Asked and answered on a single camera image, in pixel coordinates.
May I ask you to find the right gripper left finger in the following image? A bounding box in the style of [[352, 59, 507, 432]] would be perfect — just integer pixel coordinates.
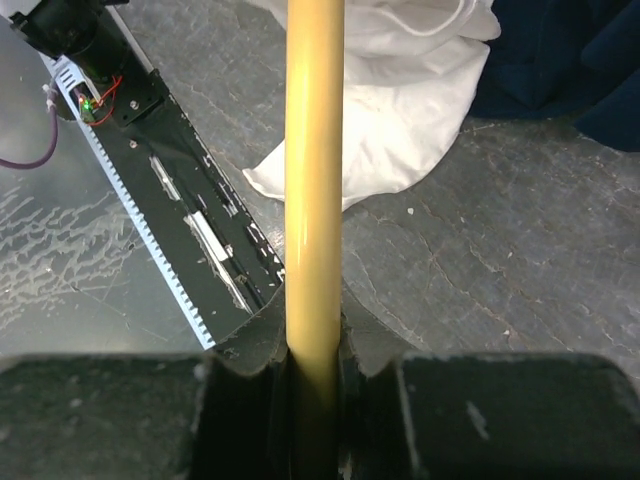
[[1, 299, 290, 479]]

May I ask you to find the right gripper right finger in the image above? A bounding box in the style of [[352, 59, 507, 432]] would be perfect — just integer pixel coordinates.
[[339, 291, 639, 479]]

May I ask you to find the white t shirt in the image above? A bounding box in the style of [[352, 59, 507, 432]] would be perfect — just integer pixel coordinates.
[[241, 0, 502, 213]]

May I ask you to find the yellow hanger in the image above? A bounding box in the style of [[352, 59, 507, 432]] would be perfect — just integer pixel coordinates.
[[285, 1, 345, 414]]

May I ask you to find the navy blue t shirt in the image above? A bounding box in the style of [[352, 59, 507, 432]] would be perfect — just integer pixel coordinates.
[[469, 1, 639, 153]]

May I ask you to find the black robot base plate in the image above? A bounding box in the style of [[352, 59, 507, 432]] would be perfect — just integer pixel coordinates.
[[89, 72, 284, 347]]

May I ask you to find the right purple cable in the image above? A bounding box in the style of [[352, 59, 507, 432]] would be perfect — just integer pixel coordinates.
[[0, 84, 59, 170]]

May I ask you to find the white slotted cable duct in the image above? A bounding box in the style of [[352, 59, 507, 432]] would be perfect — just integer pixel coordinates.
[[40, 53, 215, 350]]

